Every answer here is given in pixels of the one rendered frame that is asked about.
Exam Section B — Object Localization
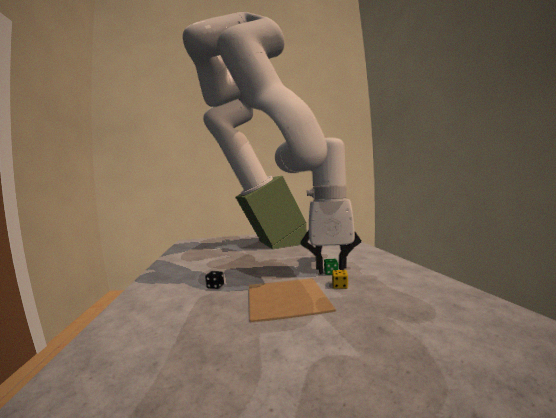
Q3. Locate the black die with white pips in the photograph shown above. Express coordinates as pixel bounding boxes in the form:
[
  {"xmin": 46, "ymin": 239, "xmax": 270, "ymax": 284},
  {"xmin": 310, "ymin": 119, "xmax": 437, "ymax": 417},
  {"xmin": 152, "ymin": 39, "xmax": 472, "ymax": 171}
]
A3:
[{"xmin": 205, "ymin": 271, "xmax": 224, "ymax": 289}]

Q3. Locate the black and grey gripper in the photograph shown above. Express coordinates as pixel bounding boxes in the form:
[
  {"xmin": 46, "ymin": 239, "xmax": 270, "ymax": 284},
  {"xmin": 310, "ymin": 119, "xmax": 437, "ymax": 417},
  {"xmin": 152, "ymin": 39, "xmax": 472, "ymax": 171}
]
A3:
[{"xmin": 300, "ymin": 198, "xmax": 361, "ymax": 274}]

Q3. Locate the orange flat mat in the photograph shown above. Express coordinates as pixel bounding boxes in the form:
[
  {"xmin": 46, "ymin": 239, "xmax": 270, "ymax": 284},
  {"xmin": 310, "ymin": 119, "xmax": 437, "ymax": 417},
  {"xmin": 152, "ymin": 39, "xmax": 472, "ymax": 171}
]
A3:
[{"xmin": 249, "ymin": 278, "xmax": 336, "ymax": 322}]

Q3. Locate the green die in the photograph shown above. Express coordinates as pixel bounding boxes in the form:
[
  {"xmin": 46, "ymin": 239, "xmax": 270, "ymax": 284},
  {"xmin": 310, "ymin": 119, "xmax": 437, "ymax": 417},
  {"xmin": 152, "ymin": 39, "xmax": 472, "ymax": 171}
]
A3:
[{"xmin": 324, "ymin": 259, "xmax": 338, "ymax": 275}]

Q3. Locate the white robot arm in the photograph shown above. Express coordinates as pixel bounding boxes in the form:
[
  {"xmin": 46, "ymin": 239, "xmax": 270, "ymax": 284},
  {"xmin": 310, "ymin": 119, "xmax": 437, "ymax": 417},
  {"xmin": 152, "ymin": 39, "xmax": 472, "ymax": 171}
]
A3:
[{"xmin": 183, "ymin": 12, "xmax": 347, "ymax": 199}]

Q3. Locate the yellow die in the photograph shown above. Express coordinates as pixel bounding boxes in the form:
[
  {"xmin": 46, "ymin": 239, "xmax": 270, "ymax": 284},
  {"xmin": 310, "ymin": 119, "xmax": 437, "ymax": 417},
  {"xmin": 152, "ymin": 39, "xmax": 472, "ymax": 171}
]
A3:
[{"xmin": 332, "ymin": 270, "xmax": 348, "ymax": 289}]

